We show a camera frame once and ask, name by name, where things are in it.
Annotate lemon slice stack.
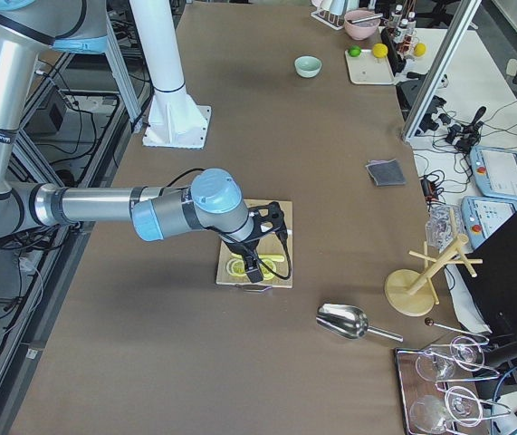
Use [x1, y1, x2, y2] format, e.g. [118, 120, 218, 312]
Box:
[259, 258, 277, 281]
[225, 257, 245, 277]

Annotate grey folded cloth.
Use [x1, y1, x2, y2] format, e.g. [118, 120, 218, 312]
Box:
[365, 159, 407, 187]

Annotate lower teach pendant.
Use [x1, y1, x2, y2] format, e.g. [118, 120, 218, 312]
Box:
[461, 196, 517, 246]

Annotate wooden mug tree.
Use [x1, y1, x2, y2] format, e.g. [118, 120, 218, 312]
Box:
[384, 206, 483, 316]

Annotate upper teach pendant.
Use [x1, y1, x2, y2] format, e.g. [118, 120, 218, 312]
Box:
[469, 145, 517, 202]

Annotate light green bowl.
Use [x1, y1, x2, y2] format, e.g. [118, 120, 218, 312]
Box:
[294, 55, 322, 79]

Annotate cream serving tray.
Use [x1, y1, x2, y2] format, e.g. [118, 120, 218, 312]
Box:
[344, 49, 394, 85]

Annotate black monitor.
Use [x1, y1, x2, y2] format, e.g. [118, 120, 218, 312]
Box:
[464, 212, 517, 334]

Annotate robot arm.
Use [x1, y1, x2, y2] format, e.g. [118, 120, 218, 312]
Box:
[0, 1, 288, 283]

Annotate yellow plastic knife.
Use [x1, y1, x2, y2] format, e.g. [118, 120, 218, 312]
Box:
[259, 254, 286, 263]

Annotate lemon slice upper stack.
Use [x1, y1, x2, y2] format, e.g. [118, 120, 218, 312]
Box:
[259, 258, 277, 281]

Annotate mirror tray with glasses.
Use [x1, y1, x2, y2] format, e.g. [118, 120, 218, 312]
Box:
[395, 335, 511, 434]

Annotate aluminium frame post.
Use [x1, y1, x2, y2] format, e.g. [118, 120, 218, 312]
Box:
[401, 0, 482, 142]

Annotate metal scoop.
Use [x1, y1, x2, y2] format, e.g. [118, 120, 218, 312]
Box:
[316, 303, 404, 343]

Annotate yellow lemon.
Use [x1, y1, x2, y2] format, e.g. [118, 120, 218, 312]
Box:
[371, 43, 388, 59]

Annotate wooden cutting board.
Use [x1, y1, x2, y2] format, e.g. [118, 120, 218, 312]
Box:
[215, 199, 292, 291]

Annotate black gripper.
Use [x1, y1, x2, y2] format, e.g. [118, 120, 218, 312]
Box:
[225, 201, 285, 284]

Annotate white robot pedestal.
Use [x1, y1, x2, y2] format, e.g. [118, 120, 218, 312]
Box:
[130, 0, 211, 150]

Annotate metal ice tongs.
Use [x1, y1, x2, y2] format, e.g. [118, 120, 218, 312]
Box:
[346, 14, 383, 25]

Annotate green lime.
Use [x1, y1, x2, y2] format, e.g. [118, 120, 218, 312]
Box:
[348, 45, 361, 57]

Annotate teach pendant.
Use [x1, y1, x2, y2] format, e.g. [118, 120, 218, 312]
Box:
[469, 145, 517, 202]
[461, 196, 517, 246]

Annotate lemon slice lower stack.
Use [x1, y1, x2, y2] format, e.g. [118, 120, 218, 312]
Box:
[225, 257, 245, 277]

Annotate pink bowl with ice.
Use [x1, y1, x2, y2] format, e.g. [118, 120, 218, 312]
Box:
[344, 9, 380, 41]

